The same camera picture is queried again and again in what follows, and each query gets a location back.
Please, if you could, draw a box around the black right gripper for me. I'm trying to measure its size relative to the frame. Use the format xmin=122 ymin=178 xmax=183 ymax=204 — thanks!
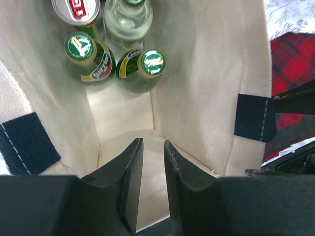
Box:
xmin=245 ymin=88 xmax=315 ymax=176

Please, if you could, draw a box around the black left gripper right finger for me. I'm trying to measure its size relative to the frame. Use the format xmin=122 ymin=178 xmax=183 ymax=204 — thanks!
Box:
xmin=164 ymin=141 xmax=315 ymax=236

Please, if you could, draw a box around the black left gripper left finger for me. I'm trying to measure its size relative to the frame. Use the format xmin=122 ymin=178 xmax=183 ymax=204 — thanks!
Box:
xmin=0 ymin=138 xmax=143 ymax=236

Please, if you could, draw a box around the beige canvas tote bag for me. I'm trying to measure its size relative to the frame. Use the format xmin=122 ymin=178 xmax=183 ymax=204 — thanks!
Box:
xmin=0 ymin=0 xmax=272 ymax=230

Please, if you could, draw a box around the green Perrier bottle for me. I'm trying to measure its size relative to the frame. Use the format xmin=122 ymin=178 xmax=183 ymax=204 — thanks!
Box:
xmin=116 ymin=49 xmax=166 ymax=93
xmin=64 ymin=31 xmax=116 ymax=83

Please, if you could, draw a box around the red plaid skirt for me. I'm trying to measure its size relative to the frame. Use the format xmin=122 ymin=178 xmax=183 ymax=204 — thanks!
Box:
xmin=263 ymin=32 xmax=315 ymax=162

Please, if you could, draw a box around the floral tablecloth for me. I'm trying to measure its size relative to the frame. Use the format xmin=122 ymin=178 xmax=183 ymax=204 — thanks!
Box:
xmin=264 ymin=0 xmax=315 ymax=40

